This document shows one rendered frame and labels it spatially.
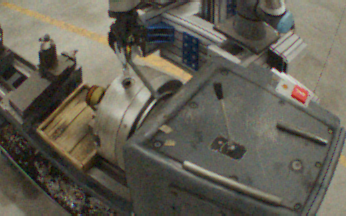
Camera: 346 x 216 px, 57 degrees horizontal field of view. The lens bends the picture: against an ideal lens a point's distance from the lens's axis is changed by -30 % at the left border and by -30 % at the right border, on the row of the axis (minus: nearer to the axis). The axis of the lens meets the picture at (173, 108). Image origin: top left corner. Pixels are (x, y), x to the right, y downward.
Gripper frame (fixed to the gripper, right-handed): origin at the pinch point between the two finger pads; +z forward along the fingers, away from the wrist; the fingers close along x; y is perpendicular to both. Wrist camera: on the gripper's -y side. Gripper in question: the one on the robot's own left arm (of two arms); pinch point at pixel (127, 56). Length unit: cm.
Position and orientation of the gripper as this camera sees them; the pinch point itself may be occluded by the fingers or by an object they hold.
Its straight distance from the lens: 108.9
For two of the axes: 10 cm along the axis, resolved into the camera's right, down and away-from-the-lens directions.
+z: 0.5, 6.4, 7.7
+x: 9.0, -3.5, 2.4
